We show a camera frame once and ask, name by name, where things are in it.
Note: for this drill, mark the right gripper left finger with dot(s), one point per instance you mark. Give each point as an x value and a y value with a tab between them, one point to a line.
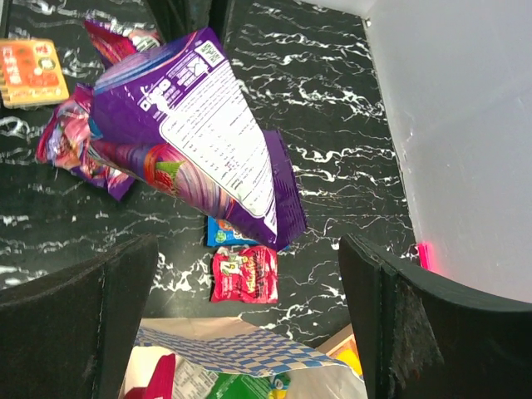
70	333

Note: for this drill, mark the small orange snack pack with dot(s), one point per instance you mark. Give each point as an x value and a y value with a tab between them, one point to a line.
31	74

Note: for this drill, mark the purple Fox's berries candy bag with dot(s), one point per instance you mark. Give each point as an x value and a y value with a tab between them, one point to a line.
65	141

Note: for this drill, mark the small red candy packet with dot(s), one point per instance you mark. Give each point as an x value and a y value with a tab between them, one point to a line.
247	275

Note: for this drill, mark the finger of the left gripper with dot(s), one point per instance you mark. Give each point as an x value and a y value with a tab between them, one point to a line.
222	19
170	17

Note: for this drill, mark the magenta snack bag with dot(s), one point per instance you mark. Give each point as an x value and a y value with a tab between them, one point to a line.
153	378

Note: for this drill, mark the peach plastic desk organizer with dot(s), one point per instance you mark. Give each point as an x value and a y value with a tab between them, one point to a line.
344	349

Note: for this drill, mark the blue checkered paper bag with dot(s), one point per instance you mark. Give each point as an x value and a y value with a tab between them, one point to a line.
233	346

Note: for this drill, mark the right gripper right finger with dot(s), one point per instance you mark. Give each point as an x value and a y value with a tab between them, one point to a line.
421	335

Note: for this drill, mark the blue M&M's packet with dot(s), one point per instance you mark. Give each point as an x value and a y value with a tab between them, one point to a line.
219	233

